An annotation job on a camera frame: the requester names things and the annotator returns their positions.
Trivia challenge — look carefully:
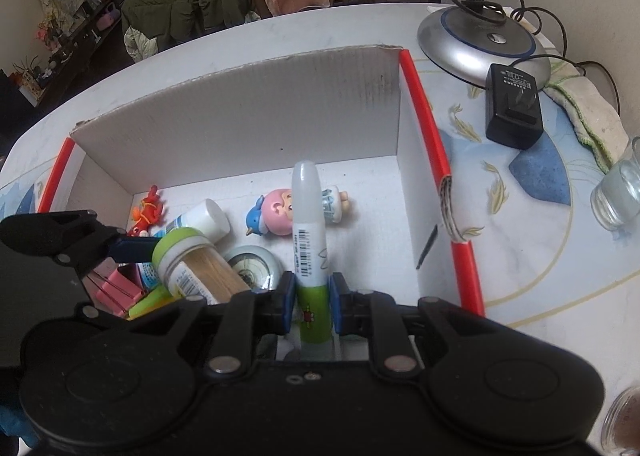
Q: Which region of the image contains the white tube blue label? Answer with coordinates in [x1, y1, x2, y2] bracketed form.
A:
[137, 198, 231, 290]

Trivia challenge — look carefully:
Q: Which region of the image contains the pink-headed toy figurine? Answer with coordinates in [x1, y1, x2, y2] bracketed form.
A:
[244, 186, 354, 237]

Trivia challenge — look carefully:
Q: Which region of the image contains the grey correction tape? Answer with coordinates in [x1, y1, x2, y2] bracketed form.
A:
[227, 245, 284, 292]

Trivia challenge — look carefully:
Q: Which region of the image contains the white green glue pen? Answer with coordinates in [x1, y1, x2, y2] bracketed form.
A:
[291, 161, 334, 362]

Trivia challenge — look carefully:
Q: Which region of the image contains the dark low TV cabinet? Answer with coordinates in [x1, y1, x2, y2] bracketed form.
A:
[0, 0, 127, 108]

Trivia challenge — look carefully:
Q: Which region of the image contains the black lamp cable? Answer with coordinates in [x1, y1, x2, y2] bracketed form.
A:
[442, 0, 622, 123]

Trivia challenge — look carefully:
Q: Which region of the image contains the blue printed table mat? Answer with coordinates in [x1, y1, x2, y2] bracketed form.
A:
[0, 53, 640, 330]

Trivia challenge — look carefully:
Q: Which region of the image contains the black power adapter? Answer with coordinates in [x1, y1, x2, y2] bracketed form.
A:
[484, 62, 545, 151]

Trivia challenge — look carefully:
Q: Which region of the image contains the red cardboard box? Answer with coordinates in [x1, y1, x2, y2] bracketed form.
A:
[36, 45, 487, 320]

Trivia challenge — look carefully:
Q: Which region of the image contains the clear glass cup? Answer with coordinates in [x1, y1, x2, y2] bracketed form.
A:
[590, 136, 640, 232]

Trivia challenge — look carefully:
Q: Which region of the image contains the white green-edged rag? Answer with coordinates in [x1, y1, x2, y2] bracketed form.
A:
[542, 56, 630, 175]

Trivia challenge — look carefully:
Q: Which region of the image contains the pink flower bunch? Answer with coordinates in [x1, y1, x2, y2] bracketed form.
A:
[37, 18, 64, 50]

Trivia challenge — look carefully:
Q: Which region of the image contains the green-lidded toothpick jar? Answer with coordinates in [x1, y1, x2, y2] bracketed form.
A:
[151, 228, 251, 306]

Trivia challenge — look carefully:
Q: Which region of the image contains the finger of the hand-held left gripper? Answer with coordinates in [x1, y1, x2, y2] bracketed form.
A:
[0, 210, 157, 278]

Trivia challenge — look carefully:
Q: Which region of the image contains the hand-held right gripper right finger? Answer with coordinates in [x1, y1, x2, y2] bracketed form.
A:
[330, 272, 501, 379]

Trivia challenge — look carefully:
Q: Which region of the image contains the silver desk lamp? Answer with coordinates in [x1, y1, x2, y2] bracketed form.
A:
[417, 0, 553, 87]

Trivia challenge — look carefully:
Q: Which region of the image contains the red toy figurine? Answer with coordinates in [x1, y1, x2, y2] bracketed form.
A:
[127, 185, 166, 238]

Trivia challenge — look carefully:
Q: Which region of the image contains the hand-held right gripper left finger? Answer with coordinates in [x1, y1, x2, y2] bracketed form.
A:
[75, 271, 298, 379]

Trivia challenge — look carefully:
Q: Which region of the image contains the olive green jacket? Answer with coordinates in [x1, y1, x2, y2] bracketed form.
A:
[121, 0, 261, 65]

